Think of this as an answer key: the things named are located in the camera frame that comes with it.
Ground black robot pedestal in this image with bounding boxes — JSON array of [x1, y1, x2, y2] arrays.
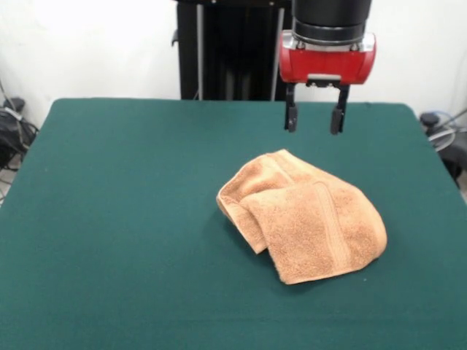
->
[[169, 0, 296, 101]]

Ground dark green table cloth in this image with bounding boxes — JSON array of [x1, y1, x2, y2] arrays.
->
[[0, 97, 467, 350]]

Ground orange terry towel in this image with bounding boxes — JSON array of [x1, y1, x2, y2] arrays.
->
[[215, 148, 387, 286]]

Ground black stand base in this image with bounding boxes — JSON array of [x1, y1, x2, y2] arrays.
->
[[419, 109, 467, 179], [0, 96, 39, 171]]

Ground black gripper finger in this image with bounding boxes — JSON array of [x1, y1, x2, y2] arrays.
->
[[330, 84, 351, 136], [284, 82, 299, 134]]

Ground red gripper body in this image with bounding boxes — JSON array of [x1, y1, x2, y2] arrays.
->
[[279, 43, 377, 88]]

